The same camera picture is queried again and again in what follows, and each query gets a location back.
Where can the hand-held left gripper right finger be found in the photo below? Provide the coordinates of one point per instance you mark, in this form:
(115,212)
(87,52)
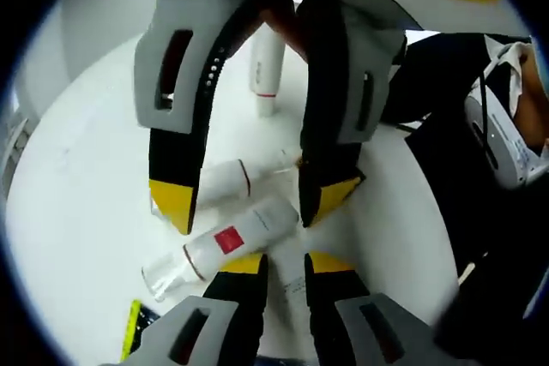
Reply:
(330,319)

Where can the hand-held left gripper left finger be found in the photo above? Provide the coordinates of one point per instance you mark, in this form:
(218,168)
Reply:
(249,319)

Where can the tall white skincare tube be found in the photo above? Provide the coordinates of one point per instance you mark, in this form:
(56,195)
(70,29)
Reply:
(266,74)

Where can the white skincare bottle red label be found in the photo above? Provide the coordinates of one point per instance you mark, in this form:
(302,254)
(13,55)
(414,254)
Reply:
(253,229)

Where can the green black skincare sachet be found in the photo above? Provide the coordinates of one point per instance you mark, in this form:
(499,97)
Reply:
(137,327)

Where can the person's right hand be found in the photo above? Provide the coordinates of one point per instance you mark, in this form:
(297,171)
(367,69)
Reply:
(285,19)

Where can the white chest device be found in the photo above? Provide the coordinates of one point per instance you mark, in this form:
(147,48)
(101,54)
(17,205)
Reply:
(506,143)

